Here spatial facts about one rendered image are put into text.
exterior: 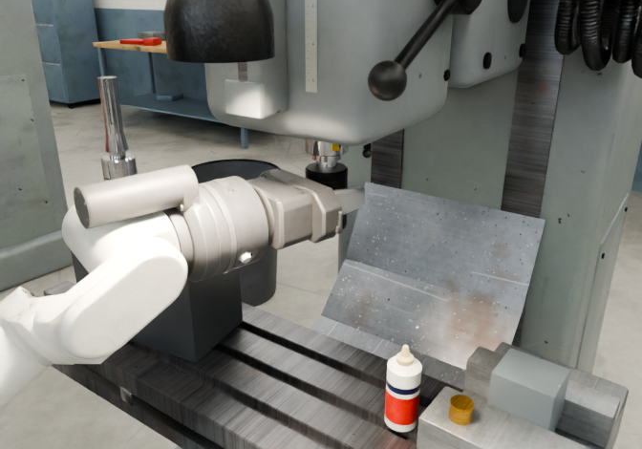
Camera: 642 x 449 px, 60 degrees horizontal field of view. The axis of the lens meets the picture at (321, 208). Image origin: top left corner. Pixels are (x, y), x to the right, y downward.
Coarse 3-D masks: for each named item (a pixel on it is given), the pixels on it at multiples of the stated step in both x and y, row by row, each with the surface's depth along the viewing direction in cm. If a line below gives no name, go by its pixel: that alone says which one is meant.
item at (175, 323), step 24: (192, 288) 75; (216, 288) 80; (240, 288) 86; (168, 312) 78; (192, 312) 76; (216, 312) 81; (240, 312) 87; (144, 336) 82; (168, 336) 79; (192, 336) 77; (216, 336) 82; (192, 360) 79
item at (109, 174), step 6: (102, 168) 80; (108, 168) 79; (114, 168) 79; (120, 168) 79; (126, 168) 79; (132, 168) 80; (108, 174) 79; (114, 174) 79; (120, 174) 79; (126, 174) 80; (132, 174) 80; (108, 180) 80
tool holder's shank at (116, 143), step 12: (108, 84) 76; (108, 96) 77; (108, 108) 77; (108, 120) 77; (120, 120) 78; (108, 132) 78; (120, 132) 79; (108, 144) 79; (120, 144) 79; (120, 156) 80
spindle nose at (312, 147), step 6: (306, 144) 59; (312, 144) 58; (318, 144) 58; (324, 144) 58; (330, 144) 58; (306, 150) 60; (312, 150) 59; (318, 150) 58; (324, 150) 58; (330, 150) 58; (342, 150) 59; (348, 150) 60; (324, 156) 58; (330, 156) 58
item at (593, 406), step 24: (480, 360) 62; (552, 360) 68; (480, 384) 62; (576, 384) 58; (600, 384) 64; (576, 408) 56; (600, 408) 55; (624, 408) 64; (576, 432) 56; (600, 432) 55
